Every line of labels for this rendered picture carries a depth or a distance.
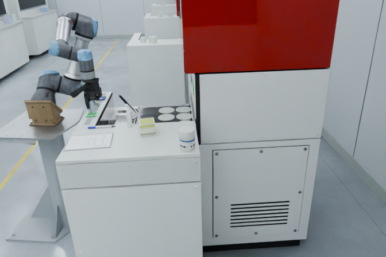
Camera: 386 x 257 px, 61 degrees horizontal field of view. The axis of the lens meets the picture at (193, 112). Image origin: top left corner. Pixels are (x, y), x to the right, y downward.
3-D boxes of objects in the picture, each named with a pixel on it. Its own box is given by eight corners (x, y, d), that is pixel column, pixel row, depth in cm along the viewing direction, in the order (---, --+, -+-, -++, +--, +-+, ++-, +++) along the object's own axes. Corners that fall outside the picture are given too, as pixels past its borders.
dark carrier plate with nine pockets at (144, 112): (193, 105, 211) (193, 105, 211) (197, 129, 180) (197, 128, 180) (139, 108, 210) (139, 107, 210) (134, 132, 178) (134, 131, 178)
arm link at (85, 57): (91, 47, 176) (92, 51, 168) (93, 67, 180) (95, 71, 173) (76, 49, 173) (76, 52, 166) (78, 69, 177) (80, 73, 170)
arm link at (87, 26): (56, 89, 222) (76, 11, 210) (78, 94, 229) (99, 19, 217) (55, 94, 212) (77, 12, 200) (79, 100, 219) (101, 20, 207)
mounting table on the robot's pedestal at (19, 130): (-6, 156, 199) (-12, 136, 194) (33, 124, 240) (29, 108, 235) (64, 158, 195) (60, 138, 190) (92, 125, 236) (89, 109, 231)
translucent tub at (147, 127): (154, 129, 165) (153, 116, 162) (155, 135, 158) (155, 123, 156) (139, 131, 164) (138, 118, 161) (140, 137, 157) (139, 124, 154)
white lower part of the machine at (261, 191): (270, 177, 289) (277, 90, 257) (305, 249, 214) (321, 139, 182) (191, 182, 286) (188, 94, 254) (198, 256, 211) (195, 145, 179)
